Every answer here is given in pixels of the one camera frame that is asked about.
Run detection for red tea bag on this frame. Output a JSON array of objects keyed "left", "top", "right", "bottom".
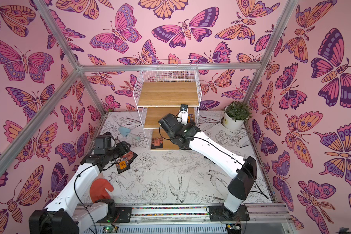
[
  {"left": 122, "top": 151, "right": 138, "bottom": 165},
  {"left": 151, "top": 137, "right": 163, "bottom": 150}
]

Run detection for orange tea bag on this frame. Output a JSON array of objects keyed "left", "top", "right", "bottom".
[
  {"left": 188, "top": 114, "right": 195, "bottom": 123},
  {"left": 116, "top": 158, "right": 132, "bottom": 174}
]

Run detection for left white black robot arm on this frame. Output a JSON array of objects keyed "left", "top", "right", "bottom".
[{"left": 29, "top": 141, "right": 131, "bottom": 234}]

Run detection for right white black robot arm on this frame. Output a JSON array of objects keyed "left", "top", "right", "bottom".
[{"left": 159, "top": 114, "right": 257, "bottom": 215}]

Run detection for bottom wooden shelf board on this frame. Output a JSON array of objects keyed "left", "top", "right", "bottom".
[{"left": 150, "top": 129, "right": 179, "bottom": 151}]

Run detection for wooden shelf board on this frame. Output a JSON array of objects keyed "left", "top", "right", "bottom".
[
  {"left": 143, "top": 107, "right": 180, "bottom": 129},
  {"left": 137, "top": 82, "right": 199, "bottom": 107},
  {"left": 150, "top": 129, "right": 179, "bottom": 151}
]

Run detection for middle wooden shelf board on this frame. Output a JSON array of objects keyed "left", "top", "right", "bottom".
[{"left": 143, "top": 107, "right": 180, "bottom": 129}]

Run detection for top wooden shelf board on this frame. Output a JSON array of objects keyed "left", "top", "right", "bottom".
[{"left": 137, "top": 82, "right": 199, "bottom": 107}]

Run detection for light blue garden trowel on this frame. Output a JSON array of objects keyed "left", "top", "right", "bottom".
[{"left": 118, "top": 126, "right": 140, "bottom": 140}]

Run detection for red oven mitt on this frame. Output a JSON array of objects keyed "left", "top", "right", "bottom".
[{"left": 89, "top": 178, "right": 114, "bottom": 203}]

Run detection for green potted plant white pot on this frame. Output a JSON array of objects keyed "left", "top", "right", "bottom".
[{"left": 222, "top": 101, "right": 252, "bottom": 131}]

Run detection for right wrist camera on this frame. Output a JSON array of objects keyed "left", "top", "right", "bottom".
[{"left": 177, "top": 104, "right": 188, "bottom": 124}]

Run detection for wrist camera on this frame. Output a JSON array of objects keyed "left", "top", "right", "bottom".
[
  {"left": 94, "top": 132, "right": 116, "bottom": 155},
  {"left": 177, "top": 104, "right": 188, "bottom": 124}
]

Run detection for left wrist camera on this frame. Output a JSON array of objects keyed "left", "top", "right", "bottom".
[{"left": 94, "top": 132, "right": 116, "bottom": 155}]

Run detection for white wire shelf rack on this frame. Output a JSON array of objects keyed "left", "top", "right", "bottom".
[{"left": 134, "top": 64, "right": 202, "bottom": 149}]

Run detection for aluminium frame profiles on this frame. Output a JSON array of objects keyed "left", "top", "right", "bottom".
[{"left": 0, "top": 1, "right": 298, "bottom": 177}]

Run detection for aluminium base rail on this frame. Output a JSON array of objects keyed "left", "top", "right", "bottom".
[{"left": 71, "top": 203, "right": 297, "bottom": 234}]

